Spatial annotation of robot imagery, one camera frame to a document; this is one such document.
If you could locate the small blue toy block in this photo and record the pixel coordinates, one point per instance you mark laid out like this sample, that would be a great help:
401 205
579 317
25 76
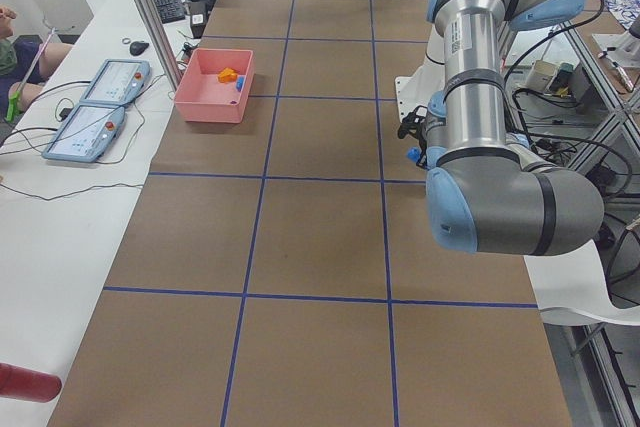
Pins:
240 83

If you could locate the orange sloped toy block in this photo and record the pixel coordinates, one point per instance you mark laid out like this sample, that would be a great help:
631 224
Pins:
227 75

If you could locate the long blue toy block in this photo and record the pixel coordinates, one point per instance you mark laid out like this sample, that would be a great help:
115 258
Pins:
414 154

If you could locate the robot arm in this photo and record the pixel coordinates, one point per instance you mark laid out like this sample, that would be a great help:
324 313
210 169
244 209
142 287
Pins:
486 191

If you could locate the pink plastic box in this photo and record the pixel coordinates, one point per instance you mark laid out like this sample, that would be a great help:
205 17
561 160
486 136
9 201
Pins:
201 98

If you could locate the black computer keyboard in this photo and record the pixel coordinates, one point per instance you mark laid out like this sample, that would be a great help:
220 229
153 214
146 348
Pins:
170 10

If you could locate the black computer mouse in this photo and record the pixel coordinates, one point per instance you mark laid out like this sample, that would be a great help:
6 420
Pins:
137 48

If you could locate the upper teach pendant tablet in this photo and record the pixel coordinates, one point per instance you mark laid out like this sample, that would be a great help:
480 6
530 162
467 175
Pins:
117 82

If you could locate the teach pendant tablet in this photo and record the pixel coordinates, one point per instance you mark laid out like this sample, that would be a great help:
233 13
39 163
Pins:
117 82
86 133

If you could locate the lower teach pendant tablet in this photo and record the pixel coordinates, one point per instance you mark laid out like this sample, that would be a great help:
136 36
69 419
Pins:
86 133

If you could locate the seated person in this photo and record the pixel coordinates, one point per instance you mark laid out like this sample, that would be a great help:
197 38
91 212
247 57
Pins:
22 63

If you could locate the red cylinder bottle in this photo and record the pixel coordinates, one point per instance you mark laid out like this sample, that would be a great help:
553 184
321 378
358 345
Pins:
28 385

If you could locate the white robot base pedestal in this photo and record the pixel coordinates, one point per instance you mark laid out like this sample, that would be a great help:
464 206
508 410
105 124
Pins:
416 90

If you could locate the aluminium frame post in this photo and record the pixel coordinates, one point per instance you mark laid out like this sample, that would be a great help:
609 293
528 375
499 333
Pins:
160 41

